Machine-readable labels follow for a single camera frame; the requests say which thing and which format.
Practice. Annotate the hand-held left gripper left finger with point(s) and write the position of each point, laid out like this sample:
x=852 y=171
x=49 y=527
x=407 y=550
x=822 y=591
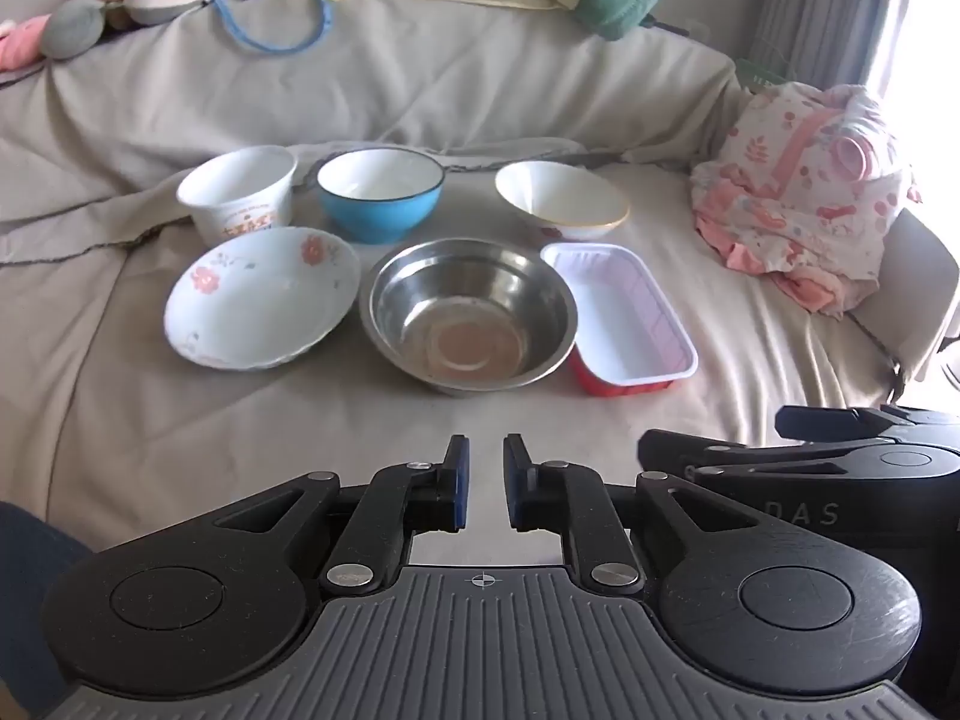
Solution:
x=459 y=481

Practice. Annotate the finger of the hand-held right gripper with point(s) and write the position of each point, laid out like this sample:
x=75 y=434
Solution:
x=840 y=421
x=675 y=454

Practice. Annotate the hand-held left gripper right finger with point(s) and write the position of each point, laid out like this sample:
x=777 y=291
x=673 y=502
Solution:
x=512 y=484

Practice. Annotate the red and white plastic tray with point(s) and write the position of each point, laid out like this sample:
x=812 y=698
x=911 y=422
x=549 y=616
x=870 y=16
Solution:
x=622 y=315

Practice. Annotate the stainless steel bowl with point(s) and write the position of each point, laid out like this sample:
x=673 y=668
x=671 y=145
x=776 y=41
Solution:
x=465 y=300

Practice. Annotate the white floral plate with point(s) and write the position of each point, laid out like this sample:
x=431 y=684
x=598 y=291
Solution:
x=255 y=300

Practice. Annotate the blue enamel bowl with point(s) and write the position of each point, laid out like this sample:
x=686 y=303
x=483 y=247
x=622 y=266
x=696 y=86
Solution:
x=375 y=217

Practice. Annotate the white bowl with gold rim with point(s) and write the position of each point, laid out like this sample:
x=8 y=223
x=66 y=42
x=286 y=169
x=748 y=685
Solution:
x=555 y=191

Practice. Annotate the white printed paper bowl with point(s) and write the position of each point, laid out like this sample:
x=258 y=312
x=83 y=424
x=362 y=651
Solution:
x=236 y=180

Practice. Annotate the grey chair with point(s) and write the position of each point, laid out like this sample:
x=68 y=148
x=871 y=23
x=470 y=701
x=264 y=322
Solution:
x=919 y=277

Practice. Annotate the pink floral cloth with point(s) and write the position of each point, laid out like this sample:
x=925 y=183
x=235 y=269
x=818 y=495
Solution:
x=795 y=195

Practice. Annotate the green plastic item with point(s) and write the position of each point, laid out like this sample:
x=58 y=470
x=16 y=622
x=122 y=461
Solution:
x=761 y=75

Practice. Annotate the beige sofa cover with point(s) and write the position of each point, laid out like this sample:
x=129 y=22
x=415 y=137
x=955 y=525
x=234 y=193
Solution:
x=450 y=75

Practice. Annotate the grey curtain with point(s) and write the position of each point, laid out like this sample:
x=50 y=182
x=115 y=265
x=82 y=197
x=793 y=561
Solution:
x=817 y=7

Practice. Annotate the grey plush toy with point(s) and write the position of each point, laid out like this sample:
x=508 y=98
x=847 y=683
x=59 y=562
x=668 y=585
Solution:
x=71 y=26

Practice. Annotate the pink plush toy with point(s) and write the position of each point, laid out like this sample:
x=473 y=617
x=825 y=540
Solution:
x=19 y=49

